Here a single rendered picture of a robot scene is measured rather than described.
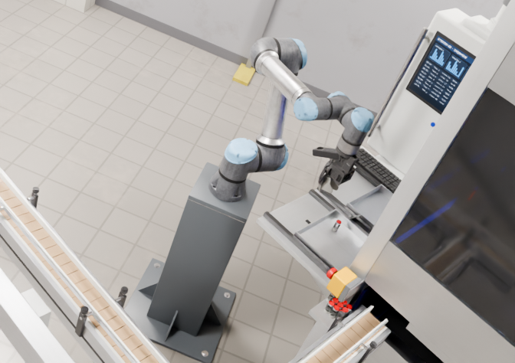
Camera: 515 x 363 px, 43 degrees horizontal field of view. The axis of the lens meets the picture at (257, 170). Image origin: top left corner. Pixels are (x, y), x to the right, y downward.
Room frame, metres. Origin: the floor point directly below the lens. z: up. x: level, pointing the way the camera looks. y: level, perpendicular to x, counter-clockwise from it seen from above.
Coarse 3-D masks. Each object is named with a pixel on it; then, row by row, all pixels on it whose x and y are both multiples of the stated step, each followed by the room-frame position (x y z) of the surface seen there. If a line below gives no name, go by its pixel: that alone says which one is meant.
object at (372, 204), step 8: (368, 192) 2.28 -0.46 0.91; (376, 192) 2.35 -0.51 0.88; (384, 192) 2.36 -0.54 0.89; (360, 200) 2.25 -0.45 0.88; (368, 200) 2.28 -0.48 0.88; (376, 200) 2.30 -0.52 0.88; (384, 200) 2.32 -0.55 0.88; (352, 208) 2.14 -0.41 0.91; (360, 208) 2.20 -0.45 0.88; (368, 208) 2.22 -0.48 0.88; (376, 208) 2.24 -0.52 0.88; (384, 208) 2.26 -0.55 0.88; (360, 216) 2.12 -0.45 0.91; (368, 216) 2.17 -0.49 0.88; (376, 216) 2.19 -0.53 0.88; (368, 224) 2.09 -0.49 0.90
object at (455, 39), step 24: (432, 24) 2.83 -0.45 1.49; (456, 24) 2.78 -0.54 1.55; (480, 24) 2.78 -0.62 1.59; (432, 48) 2.79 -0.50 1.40; (456, 48) 2.74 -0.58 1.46; (480, 48) 2.70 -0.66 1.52; (408, 72) 2.82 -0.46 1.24; (432, 72) 2.77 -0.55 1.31; (456, 72) 2.72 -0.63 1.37; (408, 96) 2.79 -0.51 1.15; (432, 96) 2.74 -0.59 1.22; (384, 120) 2.82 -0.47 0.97; (408, 120) 2.76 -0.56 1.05; (432, 120) 2.71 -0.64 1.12; (384, 144) 2.79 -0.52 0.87; (408, 144) 2.73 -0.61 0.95
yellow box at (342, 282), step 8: (344, 272) 1.63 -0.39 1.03; (352, 272) 1.64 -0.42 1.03; (336, 280) 1.59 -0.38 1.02; (344, 280) 1.59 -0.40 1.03; (352, 280) 1.60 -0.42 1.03; (360, 280) 1.62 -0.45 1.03; (328, 288) 1.59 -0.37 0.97; (336, 288) 1.58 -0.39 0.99; (344, 288) 1.57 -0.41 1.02; (336, 296) 1.57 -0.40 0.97; (344, 296) 1.56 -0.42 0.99
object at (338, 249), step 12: (324, 216) 2.01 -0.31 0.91; (336, 216) 2.07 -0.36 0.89; (312, 228) 1.95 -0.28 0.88; (324, 228) 1.98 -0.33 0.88; (348, 228) 2.04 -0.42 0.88; (300, 240) 1.84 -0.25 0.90; (312, 240) 1.89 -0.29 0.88; (324, 240) 1.92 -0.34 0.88; (336, 240) 1.94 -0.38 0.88; (348, 240) 1.97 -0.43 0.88; (360, 240) 2.00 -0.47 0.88; (324, 252) 1.85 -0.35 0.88; (336, 252) 1.88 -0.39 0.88; (348, 252) 1.91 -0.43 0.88; (336, 264) 1.82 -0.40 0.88; (348, 264) 1.84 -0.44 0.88
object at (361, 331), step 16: (336, 320) 1.47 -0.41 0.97; (352, 320) 1.50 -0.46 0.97; (368, 320) 1.57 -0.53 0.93; (384, 320) 1.55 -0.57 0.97; (336, 336) 1.41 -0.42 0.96; (352, 336) 1.47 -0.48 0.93; (368, 336) 1.46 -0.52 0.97; (384, 336) 1.52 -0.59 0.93; (304, 352) 1.33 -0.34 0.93; (320, 352) 1.36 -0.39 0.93; (336, 352) 1.38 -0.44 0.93; (352, 352) 1.41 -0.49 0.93; (368, 352) 1.40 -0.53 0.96
